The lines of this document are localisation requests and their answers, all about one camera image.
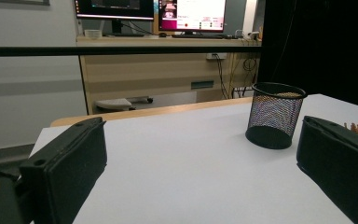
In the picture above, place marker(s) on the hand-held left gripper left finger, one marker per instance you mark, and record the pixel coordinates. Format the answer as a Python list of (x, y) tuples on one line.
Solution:
[(68, 165)]

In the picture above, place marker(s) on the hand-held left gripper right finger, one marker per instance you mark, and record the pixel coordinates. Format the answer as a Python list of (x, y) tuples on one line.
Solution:
[(338, 165)]

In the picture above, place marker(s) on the black mesh pen holder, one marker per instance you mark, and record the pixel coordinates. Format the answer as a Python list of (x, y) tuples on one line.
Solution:
[(273, 115)]

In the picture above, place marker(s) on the grey office chair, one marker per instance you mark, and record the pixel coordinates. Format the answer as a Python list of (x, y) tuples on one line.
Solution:
[(113, 104)]

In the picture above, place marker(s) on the light wooden desk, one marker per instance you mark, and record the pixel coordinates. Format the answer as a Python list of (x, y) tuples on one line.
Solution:
[(143, 74)]

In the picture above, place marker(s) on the black curtain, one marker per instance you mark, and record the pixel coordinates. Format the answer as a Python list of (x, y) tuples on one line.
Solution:
[(323, 46)]

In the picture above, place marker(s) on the white tape roll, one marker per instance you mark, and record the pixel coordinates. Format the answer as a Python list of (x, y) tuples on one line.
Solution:
[(92, 33)]

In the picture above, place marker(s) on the black computer mouse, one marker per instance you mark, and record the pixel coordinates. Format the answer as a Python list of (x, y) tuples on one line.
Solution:
[(162, 34)]

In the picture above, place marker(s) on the white power socket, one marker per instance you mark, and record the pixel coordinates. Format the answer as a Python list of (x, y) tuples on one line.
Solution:
[(216, 56)]

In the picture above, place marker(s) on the dark screen computer monitor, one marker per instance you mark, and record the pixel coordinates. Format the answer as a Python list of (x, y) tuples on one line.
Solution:
[(115, 7)]

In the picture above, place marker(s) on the black keyboard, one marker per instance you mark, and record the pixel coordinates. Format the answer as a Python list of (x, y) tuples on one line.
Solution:
[(199, 36)]

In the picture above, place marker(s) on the bright screen computer monitor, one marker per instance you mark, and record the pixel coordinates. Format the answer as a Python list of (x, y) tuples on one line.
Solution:
[(195, 14)]

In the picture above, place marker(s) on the black horizontal frame bar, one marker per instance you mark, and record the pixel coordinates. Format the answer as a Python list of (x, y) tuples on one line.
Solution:
[(105, 51)]

